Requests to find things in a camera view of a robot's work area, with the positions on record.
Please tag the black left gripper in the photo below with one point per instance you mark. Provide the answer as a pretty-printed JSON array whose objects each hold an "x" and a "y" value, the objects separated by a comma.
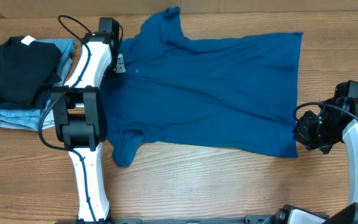
[{"x": 117, "y": 58}]

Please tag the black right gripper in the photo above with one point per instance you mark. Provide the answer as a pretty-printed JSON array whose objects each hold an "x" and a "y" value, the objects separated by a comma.
[{"x": 305, "y": 132}]

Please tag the blue polo shirt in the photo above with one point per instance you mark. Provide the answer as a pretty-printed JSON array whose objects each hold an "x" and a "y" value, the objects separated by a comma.
[{"x": 233, "y": 92}]

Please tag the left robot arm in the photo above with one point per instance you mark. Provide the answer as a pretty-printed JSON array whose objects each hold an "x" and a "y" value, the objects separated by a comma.
[{"x": 80, "y": 121}]

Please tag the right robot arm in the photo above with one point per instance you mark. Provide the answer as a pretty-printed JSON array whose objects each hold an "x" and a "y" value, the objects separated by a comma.
[{"x": 345, "y": 97}]

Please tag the folded dark blue garment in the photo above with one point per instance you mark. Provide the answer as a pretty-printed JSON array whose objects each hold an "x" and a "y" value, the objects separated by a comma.
[{"x": 25, "y": 93}]

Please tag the folded light blue jeans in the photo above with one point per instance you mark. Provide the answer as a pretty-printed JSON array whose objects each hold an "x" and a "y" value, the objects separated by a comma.
[{"x": 30, "y": 119}]

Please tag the folded black shirt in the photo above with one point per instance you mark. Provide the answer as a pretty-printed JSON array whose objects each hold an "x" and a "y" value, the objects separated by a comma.
[{"x": 36, "y": 59}]

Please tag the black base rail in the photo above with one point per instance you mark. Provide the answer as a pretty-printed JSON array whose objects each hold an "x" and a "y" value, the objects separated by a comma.
[{"x": 248, "y": 219}]

